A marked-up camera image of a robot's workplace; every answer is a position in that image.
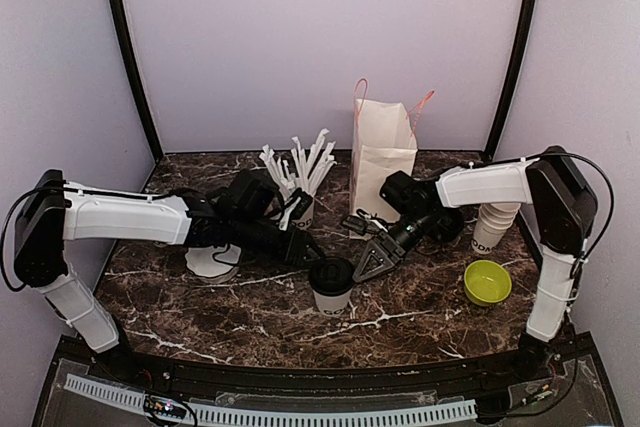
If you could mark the white paper bag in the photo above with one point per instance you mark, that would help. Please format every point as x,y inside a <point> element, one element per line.
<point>384,141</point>

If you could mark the white cable duct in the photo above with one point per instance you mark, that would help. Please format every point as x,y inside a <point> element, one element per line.
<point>244,410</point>

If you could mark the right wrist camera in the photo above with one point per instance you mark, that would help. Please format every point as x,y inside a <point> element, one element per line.
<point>365,227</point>

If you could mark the bundle of wrapped straws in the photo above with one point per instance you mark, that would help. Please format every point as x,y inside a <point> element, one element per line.
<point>308,168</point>

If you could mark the green bowl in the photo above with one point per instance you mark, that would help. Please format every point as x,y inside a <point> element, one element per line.
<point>486,283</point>

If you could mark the black frame post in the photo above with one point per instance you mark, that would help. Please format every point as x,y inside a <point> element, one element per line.
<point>134,78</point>
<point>516,58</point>

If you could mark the paper cup holding straws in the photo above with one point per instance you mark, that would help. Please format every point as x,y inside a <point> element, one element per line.
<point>303,210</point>

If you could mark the right black frame post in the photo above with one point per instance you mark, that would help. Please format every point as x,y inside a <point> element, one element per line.
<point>516,58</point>

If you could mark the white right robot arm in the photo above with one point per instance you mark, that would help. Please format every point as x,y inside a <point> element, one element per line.
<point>564,203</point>

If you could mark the white fluted dish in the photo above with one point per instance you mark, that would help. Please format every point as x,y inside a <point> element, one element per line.
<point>218,264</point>

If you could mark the stack of white paper cups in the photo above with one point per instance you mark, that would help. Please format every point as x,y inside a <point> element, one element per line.
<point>493,221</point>

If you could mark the left black frame post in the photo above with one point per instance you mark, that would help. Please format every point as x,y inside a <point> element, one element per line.
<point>134,78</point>

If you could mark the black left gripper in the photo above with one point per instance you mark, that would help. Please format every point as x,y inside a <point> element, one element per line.
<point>293,254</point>

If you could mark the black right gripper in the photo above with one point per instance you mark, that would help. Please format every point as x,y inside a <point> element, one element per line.
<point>387,265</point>

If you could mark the stack of black lids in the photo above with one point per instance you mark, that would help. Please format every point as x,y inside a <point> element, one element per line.
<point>448,227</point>

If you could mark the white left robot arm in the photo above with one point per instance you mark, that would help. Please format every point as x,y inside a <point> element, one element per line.
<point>249,213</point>

